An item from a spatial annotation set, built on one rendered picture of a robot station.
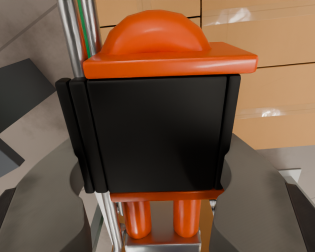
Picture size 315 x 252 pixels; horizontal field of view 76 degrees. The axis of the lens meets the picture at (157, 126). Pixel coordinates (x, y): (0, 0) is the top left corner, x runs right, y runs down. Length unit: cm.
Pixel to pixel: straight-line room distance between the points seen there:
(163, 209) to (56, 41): 137
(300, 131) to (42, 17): 151
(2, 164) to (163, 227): 83
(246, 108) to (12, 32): 140
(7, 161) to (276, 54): 108
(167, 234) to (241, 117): 83
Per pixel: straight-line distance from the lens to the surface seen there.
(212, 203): 128
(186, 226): 18
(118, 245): 18
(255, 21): 87
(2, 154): 93
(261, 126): 103
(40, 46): 153
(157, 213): 20
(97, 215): 165
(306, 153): 208
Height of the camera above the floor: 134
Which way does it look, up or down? 61 degrees down
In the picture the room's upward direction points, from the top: 179 degrees clockwise
